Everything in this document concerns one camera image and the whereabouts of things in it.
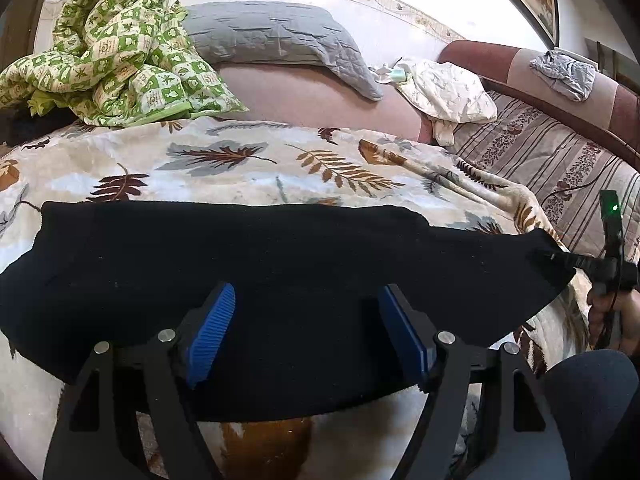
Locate brown sofa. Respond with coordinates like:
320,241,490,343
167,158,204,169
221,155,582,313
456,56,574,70
202,40,640,171

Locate small white green cloth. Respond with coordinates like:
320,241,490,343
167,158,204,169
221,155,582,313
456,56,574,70
375,62,413,86

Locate leaf print blanket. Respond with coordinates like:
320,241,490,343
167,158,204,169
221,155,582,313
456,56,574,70
0,117,591,480

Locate striped floral sofa cover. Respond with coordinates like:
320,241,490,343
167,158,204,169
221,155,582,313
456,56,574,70
450,89,640,271

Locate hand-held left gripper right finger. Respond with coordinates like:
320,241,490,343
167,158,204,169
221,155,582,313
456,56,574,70
377,284,573,480

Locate person's right hand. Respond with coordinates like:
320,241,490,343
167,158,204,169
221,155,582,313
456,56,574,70
586,287,640,353

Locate grey quilted pillow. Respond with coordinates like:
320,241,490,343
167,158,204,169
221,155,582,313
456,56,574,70
182,1,385,101

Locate person's left leg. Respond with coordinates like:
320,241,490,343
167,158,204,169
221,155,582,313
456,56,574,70
542,349,640,480

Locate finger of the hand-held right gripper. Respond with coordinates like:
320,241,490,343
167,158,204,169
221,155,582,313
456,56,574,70
530,249,601,273

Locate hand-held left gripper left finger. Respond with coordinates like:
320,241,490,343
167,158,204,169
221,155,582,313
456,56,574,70
42,281,237,480

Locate green patterned blanket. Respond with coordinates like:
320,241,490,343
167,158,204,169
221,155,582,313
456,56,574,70
0,0,250,128

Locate black pants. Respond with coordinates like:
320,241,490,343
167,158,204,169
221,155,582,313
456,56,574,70
0,201,578,422

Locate thin black cable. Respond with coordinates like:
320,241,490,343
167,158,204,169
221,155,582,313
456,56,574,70
542,167,608,201

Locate white crumpled cloth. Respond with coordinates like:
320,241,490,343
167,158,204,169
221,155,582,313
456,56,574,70
395,57,498,147

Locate grey crumpled cloth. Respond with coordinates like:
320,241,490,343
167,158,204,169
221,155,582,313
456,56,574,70
530,50,598,102

